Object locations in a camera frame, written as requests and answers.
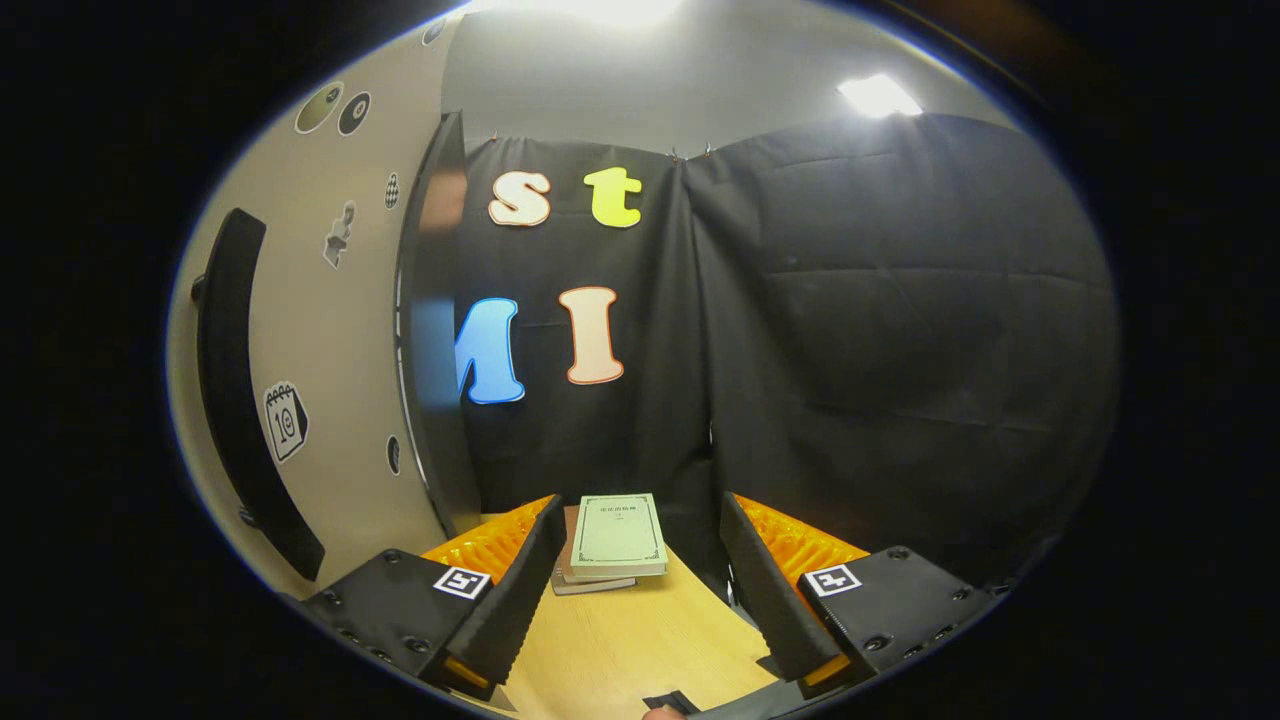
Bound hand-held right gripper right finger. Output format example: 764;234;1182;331
719;491;1001;699

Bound black backdrop cloth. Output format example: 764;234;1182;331
455;112;1119;601

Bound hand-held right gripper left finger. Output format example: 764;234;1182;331
300;494;568;701

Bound small ceiling light panel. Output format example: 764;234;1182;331
838;73;923;119

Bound large ceiling light panel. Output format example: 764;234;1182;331
470;0;686;29

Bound grey book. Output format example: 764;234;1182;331
550;565;638;597

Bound black cabinet door handle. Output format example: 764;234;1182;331
190;207;327;583

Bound beige cabinet door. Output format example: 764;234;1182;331
165;12;471;601

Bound green book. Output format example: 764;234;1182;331
570;492;669;579

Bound brown book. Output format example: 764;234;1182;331
558;505;641;585

